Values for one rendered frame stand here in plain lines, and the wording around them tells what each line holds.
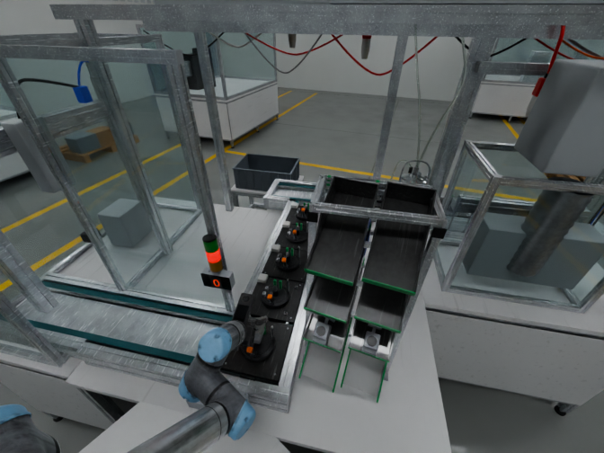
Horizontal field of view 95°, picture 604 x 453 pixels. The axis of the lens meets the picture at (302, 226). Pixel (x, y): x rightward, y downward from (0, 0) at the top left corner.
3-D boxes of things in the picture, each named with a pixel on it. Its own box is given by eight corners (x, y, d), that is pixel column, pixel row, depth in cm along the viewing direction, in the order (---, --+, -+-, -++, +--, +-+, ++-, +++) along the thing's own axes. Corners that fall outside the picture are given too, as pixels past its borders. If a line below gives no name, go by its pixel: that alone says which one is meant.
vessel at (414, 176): (415, 231, 152) (436, 167, 130) (389, 227, 155) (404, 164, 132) (413, 217, 163) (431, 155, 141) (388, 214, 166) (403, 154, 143)
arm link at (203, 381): (195, 419, 67) (218, 378, 67) (169, 386, 72) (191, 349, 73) (216, 409, 74) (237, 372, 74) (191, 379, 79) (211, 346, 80)
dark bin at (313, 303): (346, 324, 80) (345, 318, 74) (304, 309, 84) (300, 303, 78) (368, 241, 92) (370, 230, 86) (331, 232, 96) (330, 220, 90)
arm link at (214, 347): (188, 354, 69) (206, 324, 70) (208, 342, 80) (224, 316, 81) (212, 373, 68) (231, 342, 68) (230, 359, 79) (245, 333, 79)
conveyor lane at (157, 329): (279, 393, 110) (279, 381, 104) (97, 350, 123) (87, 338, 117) (296, 331, 133) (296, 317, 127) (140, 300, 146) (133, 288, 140)
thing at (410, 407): (454, 486, 91) (457, 484, 89) (67, 385, 114) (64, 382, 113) (410, 231, 202) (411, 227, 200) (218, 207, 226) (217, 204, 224)
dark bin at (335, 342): (341, 353, 90) (340, 350, 83) (303, 339, 93) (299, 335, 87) (362, 274, 102) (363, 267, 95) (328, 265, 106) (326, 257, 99)
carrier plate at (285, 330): (279, 383, 105) (278, 380, 103) (219, 369, 108) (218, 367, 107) (293, 328, 124) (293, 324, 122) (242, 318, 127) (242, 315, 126)
